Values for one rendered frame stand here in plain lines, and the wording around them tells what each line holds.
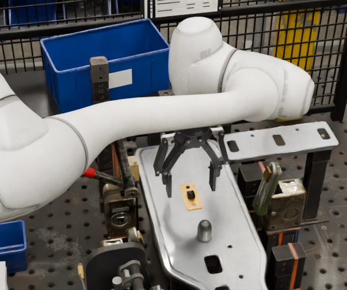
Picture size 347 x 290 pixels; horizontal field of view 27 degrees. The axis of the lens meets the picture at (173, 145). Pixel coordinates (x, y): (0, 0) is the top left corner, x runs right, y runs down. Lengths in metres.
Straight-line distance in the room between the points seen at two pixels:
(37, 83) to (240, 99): 0.86
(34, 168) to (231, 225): 0.76
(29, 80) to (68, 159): 1.04
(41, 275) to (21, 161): 1.02
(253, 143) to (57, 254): 0.60
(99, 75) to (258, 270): 0.61
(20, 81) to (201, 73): 0.75
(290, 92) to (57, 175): 0.52
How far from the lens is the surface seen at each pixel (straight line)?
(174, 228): 1.59
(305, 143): 1.84
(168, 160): 1.57
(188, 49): 1.36
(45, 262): 1.95
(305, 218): 2.05
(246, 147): 1.80
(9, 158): 0.92
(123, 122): 1.12
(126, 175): 1.55
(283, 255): 1.57
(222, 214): 1.63
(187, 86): 1.40
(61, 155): 0.97
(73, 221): 2.04
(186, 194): 1.66
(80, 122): 1.04
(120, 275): 1.32
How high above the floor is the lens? 2.16
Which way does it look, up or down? 40 degrees down
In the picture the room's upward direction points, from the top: 1 degrees clockwise
